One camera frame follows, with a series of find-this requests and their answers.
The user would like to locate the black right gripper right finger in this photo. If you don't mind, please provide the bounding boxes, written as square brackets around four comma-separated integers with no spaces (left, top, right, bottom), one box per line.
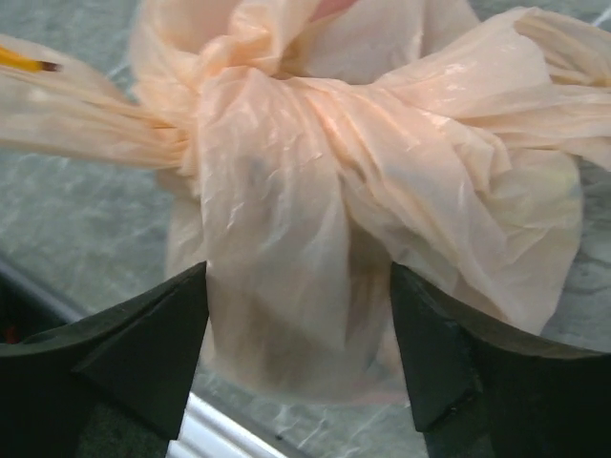
[390,264,610,457]

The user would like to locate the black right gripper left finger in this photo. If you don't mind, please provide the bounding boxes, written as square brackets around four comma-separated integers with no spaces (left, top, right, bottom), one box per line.
[0,260,211,458]

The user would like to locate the peach plastic bag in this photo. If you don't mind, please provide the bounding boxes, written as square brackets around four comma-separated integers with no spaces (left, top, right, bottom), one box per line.
[1,1,610,403]

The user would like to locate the aluminium table edge rail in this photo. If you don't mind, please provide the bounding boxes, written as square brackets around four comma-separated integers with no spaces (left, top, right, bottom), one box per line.
[0,257,297,458]

